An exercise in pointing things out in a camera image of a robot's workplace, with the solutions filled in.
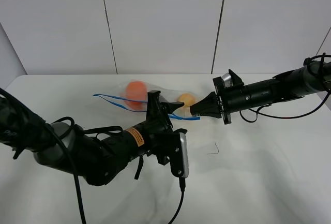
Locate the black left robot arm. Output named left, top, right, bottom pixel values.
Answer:
left=1, top=91, right=189, bottom=186

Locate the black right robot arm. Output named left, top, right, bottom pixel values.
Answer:
left=190, top=61, right=330, bottom=124

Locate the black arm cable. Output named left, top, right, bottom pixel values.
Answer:
left=0, top=87, right=187, bottom=224
left=239, top=52, right=331, bottom=124

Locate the yellow pear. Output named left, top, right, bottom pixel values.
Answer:
left=178, top=93, right=196, bottom=108

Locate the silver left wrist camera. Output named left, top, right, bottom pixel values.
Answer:
left=170, top=132, right=189, bottom=178

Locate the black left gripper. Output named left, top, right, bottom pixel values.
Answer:
left=144, top=91, right=187, bottom=165

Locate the clear zip bag blue seal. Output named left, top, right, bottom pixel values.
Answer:
left=93, top=80, right=200, bottom=121

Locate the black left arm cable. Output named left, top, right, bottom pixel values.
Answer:
left=0, top=87, right=187, bottom=224

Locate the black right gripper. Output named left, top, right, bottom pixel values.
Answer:
left=190, top=77, right=248, bottom=125

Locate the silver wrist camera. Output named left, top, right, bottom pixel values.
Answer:
left=170, top=132, right=189, bottom=178
left=221, top=69, right=245, bottom=89

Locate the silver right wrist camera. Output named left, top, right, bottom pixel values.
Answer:
left=221, top=69, right=245, bottom=89

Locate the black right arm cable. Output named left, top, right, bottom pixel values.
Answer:
left=239, top=52, right=331, bottom=124

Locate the orange fruit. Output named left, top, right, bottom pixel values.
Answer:
left=125, top=81, right=147, bottom=111

